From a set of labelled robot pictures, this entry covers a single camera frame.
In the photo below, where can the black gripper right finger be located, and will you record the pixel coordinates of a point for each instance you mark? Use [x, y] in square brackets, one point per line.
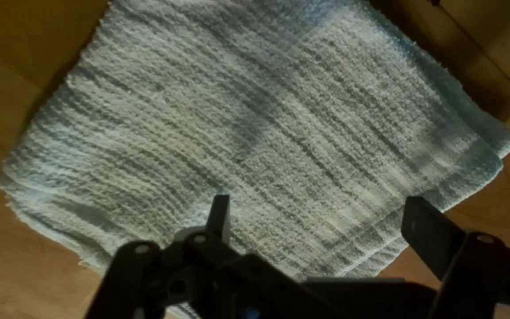
[429, 237]

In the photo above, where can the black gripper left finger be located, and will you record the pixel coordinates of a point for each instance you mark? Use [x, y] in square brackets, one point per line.
[220, 215]

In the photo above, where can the white towel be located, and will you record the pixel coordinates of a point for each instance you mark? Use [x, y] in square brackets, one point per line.
[256, 130]

